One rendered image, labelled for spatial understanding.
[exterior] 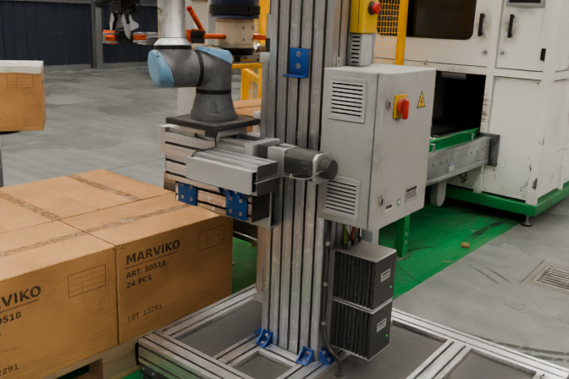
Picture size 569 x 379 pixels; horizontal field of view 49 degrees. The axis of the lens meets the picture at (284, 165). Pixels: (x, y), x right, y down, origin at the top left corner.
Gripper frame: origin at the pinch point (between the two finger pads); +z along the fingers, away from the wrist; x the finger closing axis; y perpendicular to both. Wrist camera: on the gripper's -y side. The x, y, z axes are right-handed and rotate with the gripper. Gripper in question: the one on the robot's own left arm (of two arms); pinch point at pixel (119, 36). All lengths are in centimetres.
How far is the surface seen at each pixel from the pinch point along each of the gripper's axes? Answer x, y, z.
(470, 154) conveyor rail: -29, 249, 78
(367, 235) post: -50, 103, 93
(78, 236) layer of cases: -5, -24, 73
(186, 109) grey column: 102, 114, 52
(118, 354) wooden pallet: -23, -20, 116
